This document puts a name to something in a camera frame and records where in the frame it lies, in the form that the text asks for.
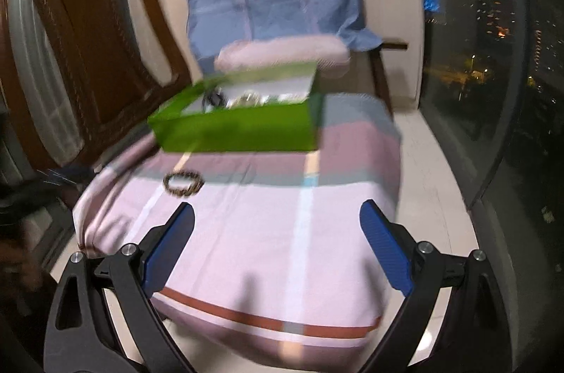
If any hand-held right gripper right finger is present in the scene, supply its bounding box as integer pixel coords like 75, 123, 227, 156
359, 199, 514, 373

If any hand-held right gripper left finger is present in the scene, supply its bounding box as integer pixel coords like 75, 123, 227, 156
43, 202, 197, 373

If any wooden bead bracelet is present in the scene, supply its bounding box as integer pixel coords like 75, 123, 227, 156
164, 171, 206, 196

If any green jewelry box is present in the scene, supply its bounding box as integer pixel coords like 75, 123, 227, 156
147, 62, 324, 153

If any pink striped blanket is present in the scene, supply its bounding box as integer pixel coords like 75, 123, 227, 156
73, 91, 403, 349

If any brown wooden chair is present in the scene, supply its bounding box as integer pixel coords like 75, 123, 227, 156
0, 0, 192, 206

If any night window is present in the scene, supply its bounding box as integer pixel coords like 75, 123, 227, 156
416, 0, 564, 224

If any pink rolled towel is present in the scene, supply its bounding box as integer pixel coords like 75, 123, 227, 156
215, 35, 352, 78

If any black bracelet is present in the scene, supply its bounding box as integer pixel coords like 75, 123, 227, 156
202, 90, 226, 109

